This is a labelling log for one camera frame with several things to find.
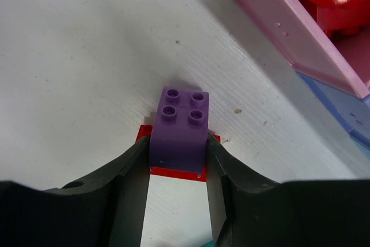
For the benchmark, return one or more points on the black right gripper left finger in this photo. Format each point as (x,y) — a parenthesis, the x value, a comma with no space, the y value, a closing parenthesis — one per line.
(103,208)

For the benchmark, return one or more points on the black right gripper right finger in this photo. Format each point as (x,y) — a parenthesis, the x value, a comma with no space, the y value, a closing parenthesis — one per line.
(249,209)

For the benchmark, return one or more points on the red lego plate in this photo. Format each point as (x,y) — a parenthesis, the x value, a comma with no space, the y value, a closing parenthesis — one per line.
(146,130)

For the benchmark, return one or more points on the purple curved lego brick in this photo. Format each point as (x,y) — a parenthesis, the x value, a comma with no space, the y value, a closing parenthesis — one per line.
(180,130)

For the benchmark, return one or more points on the dark blue bin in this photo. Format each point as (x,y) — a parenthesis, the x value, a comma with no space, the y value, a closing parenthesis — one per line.
(351,112)

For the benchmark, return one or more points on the pink bin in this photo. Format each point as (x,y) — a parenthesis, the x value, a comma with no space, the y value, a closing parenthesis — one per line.
(291,28)

